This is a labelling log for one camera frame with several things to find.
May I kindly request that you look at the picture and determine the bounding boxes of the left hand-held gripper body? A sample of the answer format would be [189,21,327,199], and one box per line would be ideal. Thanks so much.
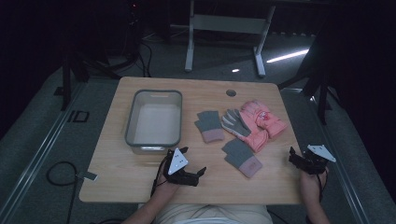
[162,147,200,188]

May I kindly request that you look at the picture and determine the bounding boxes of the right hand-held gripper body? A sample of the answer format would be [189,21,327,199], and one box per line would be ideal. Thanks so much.
[292,144,337,175]

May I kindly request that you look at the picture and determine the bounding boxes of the grey fingerless glove pink cuff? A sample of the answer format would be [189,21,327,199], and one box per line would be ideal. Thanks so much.
[221,137,263,179]
[193,110,226,145]

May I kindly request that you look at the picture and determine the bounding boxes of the grey-rimmed clear plastic bin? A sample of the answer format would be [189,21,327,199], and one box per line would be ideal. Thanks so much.
[124,89,183,156]

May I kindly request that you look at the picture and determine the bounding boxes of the pink glove with cartoon print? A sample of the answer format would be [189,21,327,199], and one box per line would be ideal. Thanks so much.
[239,99,289,140]

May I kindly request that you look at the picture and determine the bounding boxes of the pink glove with grey palm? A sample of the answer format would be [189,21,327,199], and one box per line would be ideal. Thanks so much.
[220,108,269,154]

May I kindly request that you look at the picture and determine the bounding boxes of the person's left hand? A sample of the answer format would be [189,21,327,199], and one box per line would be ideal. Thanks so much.
[153,169,181,196]

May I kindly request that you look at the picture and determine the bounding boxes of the person's right hand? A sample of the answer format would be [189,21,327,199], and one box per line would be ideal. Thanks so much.
[300,167,330,203]

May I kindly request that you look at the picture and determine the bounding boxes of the person's beige clothing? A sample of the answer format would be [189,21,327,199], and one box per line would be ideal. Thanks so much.
[137,203,274,224]

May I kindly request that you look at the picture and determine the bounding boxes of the black tripod stand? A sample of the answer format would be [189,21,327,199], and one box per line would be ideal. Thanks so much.
[277,31,340,126]
[54,46,141,112]

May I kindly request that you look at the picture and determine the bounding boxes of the small silver metal tag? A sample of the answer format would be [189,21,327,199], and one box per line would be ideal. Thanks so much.
[76,171,99,182]

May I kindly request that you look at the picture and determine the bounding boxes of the left hand-held gripper cable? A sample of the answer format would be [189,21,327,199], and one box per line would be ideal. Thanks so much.
[150,155,171,198]

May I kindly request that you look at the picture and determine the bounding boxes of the hand-held gripper cable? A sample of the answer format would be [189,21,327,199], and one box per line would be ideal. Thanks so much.
[315,169,330,203]
[150,155,171,198]

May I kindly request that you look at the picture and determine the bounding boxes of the metal floor rail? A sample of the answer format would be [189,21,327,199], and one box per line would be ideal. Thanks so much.
[0,81,88,224]
[279,87,372,224]

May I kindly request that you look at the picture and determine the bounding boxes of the right hand-held gripper cable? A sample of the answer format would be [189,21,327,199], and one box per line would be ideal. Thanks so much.
[315,169,330,203]

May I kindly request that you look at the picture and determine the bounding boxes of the black cables on floor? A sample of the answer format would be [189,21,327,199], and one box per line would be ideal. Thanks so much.
[136,40,154,78]

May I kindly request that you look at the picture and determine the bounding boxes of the black floor cable loop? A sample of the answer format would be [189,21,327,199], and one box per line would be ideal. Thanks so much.
[46,161,79,224]

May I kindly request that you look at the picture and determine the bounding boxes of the white metal desk frame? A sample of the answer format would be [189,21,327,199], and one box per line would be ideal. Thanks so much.
[184,0,277,77]

